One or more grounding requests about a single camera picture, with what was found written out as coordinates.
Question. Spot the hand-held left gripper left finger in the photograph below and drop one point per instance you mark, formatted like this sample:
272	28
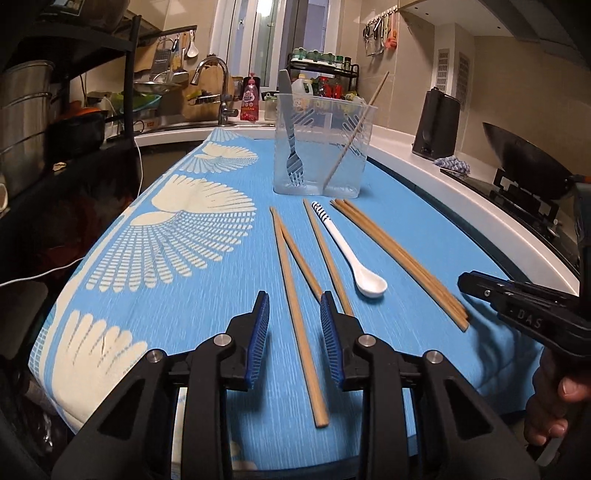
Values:
261	332

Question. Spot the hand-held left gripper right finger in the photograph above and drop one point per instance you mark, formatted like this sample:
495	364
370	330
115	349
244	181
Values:
330	332

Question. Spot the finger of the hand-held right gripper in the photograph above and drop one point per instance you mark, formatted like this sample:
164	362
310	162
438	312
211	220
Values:
480	286

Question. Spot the wooden chopstick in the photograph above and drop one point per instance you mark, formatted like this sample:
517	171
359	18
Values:
402	262
325	251
407	258
298	323
301	261
355	131
397	266

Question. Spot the clear plastic utensil container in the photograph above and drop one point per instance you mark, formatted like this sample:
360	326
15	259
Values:
314	138

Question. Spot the person's right hand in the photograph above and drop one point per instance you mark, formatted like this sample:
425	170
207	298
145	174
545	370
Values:
545	406

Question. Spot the blue patterned table cloth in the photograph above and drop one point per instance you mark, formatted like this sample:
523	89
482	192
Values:
198	300

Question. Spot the black gas stove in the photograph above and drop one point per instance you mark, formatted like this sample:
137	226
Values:
521	203

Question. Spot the blue checkered cloth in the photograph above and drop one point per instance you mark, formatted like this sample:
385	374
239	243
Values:
452	165

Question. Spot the black wok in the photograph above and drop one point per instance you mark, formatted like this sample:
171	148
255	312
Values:
526	157

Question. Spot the black upright appliance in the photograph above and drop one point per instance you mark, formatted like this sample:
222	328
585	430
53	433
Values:
436	124

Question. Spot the steel sink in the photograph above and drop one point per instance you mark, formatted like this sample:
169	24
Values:
194	124

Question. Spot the glass jar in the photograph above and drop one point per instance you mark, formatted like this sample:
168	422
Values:
269	106

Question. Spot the red dish soap bottle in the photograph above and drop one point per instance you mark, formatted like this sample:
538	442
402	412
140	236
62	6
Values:
250	104

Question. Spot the wooden cutting board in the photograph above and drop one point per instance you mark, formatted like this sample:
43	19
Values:
203	108

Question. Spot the metal fork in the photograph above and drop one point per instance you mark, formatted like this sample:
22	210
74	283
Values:
285	97

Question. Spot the chrome kitchen faucet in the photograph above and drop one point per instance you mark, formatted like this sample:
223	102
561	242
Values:
225	97

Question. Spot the black spice rack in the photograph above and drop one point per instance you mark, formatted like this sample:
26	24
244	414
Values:
355	76

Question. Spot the red sauce bottle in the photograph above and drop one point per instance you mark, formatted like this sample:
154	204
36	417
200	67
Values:
335	87

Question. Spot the dark sauce bottle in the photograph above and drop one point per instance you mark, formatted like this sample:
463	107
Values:
322	87

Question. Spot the yellow oil jug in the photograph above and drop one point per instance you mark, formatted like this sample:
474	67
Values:
304	85

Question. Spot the metal bowl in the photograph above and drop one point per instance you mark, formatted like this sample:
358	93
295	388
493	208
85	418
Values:
159	83

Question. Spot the range hood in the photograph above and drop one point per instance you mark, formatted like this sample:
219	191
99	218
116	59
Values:
531	18

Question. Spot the black pot orange lid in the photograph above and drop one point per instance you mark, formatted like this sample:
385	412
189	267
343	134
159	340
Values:
76	131

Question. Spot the hanging kitchen tools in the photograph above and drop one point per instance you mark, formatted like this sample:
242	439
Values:
381	30

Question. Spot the row of green-lidded spice jars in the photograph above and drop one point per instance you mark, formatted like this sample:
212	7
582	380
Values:
323	56

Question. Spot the black metal shelf rack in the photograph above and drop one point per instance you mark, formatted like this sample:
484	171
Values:
129	83

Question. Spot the hanging metal grater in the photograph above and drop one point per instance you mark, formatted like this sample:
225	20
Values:
161	57

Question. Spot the hanging white ladle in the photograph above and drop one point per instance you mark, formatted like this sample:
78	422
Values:
191	48

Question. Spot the white framed window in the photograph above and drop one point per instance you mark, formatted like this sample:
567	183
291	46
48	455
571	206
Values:
258	37

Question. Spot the stacked steel pots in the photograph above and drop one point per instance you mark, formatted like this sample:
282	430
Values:
23	115

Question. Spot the wall vent grille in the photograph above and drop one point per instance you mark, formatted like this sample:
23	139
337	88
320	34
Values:
443	69
463	74

